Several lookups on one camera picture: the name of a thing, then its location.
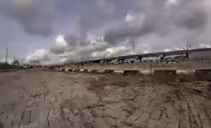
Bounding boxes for row of dark trees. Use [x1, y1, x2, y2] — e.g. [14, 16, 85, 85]
[0, 59, 41, 73]

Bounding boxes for black and white kerb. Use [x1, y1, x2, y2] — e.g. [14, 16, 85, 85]
[54, 67, 211, 81]

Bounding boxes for pole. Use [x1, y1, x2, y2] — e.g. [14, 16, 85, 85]
[5, 47, 9, 65]

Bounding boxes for brown brick paved road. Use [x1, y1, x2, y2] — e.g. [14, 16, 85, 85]
[0, 67, 211, 128]

